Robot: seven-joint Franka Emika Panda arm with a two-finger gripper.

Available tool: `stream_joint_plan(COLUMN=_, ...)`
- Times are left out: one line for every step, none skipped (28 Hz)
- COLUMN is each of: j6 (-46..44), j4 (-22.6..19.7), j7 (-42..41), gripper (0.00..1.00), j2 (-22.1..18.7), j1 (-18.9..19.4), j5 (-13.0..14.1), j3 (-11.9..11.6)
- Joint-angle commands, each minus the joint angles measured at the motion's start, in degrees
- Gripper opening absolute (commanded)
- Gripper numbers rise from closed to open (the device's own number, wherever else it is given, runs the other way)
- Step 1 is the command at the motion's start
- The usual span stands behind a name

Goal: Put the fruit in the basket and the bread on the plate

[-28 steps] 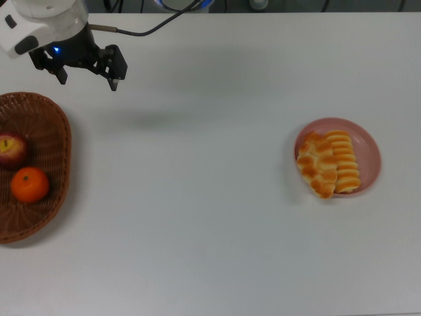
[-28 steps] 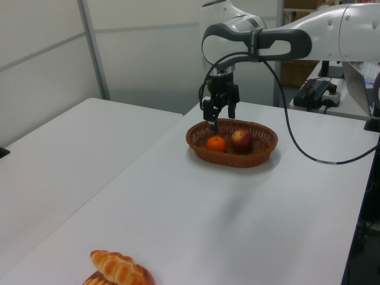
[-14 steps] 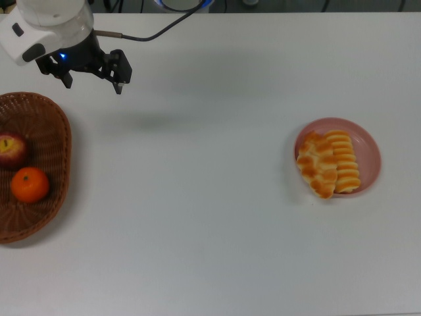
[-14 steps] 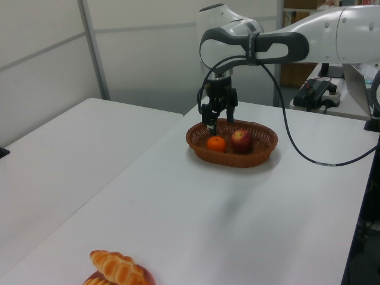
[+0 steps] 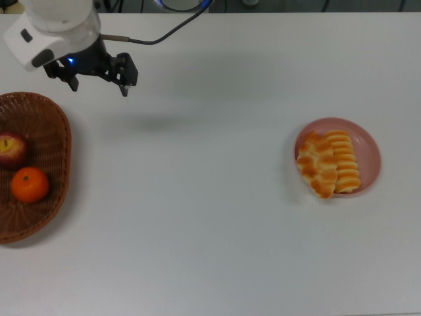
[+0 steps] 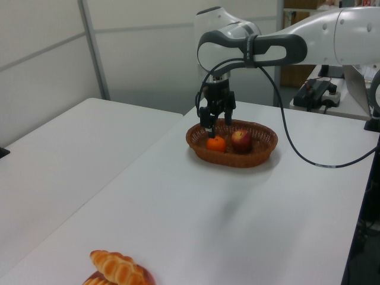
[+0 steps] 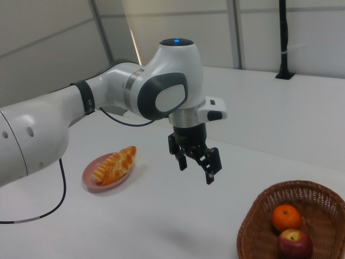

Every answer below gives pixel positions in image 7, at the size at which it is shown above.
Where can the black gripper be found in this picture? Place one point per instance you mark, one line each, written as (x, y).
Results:
(190, 137)

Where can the braided golden toy bread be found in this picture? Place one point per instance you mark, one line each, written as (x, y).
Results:
(122, 164)

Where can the striped toy bread roll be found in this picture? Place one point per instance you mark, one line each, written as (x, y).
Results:
(98, 172)

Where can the orange toy mandarin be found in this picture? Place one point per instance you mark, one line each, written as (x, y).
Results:
(286, 217)

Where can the red toy apple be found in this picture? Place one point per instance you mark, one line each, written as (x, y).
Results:
(295, 244)

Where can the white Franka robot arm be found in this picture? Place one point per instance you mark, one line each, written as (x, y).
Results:
(35, 135)

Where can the pink plate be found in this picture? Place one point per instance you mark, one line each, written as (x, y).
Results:
(87, 175)

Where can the brown woven basket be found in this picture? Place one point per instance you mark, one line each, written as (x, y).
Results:
(323, 197)

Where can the black pole with base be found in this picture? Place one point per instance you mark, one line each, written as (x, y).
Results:
(283, 40)

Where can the grey partition post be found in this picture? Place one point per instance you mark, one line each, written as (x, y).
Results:
(238, 32)
(101, 27)

